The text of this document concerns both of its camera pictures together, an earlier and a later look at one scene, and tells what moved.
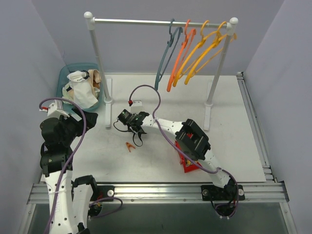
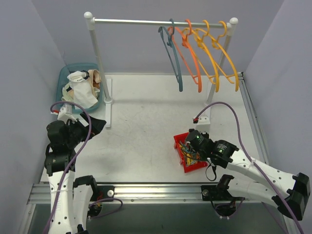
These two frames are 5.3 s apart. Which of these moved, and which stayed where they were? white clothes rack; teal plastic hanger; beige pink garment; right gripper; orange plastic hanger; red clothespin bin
Moved: right gripper; teal plastic hanger; orange plastic hanger
Stayed: beige pink garment; white clothes rack; red clothespin bin
